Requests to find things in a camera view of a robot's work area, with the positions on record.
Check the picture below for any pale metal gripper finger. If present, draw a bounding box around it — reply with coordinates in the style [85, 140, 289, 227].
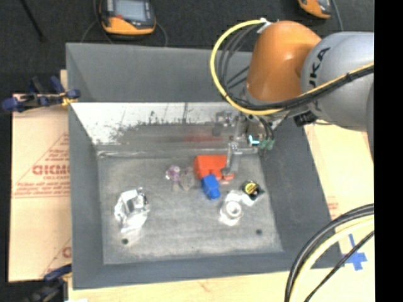
[212, 111, 236, 137]
[221, 142, 240, 174]

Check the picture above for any orange-red box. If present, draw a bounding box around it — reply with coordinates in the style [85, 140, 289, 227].
[193, 154, 236, 182]

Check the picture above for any blue block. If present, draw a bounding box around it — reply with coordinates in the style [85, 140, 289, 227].
[201, 174, 222, 201]

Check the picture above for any black and yellow round thing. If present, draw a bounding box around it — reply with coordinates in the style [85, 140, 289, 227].
[241, 180, 266, 201]

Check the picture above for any grey metal bin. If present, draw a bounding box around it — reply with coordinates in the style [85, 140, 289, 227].
[65, 42, 344, 289]

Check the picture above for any clear plastic packet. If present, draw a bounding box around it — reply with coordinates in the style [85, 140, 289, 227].
[113, 187, 151, 235]

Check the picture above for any brown cardboard board, red print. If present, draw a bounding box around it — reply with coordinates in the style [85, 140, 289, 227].
[8, 69, 375, 282]

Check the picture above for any black cylinder on white bracket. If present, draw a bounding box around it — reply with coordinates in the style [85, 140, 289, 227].
[274, 110, 317, 129]

